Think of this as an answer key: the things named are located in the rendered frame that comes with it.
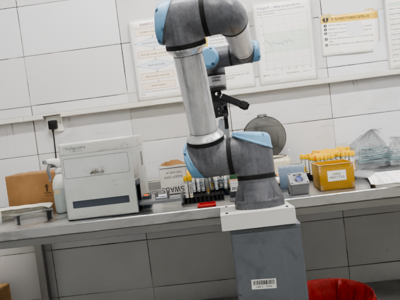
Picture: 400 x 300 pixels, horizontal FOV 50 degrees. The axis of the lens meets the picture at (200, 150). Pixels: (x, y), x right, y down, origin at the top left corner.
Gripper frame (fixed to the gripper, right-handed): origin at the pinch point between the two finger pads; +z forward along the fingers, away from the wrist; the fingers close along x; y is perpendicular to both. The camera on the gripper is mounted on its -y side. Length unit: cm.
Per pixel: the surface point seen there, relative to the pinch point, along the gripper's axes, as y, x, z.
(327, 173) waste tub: -35.1, 3.4, 17.7
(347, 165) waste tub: -43.1, 3.2, 15.7
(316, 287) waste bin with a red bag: -30, -20, 70
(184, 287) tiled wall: 34, -56, 78
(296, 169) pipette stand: -25.2, -5.8, 16.2
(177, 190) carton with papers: 26.2, -21.6, 21.4
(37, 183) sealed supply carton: 91, -23, 11
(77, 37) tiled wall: 73, -54, -60
